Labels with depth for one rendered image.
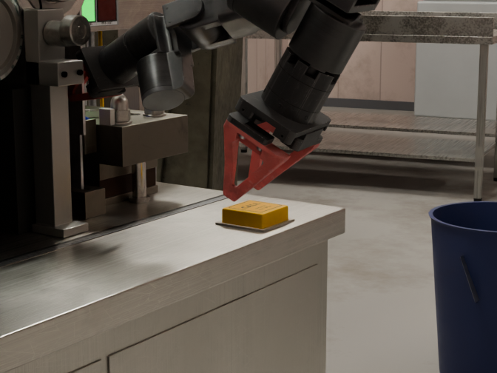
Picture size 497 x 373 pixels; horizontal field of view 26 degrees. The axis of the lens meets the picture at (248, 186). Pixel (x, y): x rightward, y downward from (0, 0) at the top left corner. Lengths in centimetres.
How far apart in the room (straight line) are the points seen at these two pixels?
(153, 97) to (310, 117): 44
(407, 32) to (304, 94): 495
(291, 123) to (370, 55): 883
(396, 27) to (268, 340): 450
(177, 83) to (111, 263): 25
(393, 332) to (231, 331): 240
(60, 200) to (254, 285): 29
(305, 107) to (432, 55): 784
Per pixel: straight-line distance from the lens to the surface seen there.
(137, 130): 162
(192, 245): 142
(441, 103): 886
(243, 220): 151
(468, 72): 877
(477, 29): 587
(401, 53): 974
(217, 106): 421
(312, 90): 100
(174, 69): 143
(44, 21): 147
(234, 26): 143
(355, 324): 392
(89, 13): 206
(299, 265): 161
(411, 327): 392
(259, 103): 101
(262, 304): 153
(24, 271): 133
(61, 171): 149
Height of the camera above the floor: 126
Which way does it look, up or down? 12 degrees down
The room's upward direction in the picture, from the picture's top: straight up
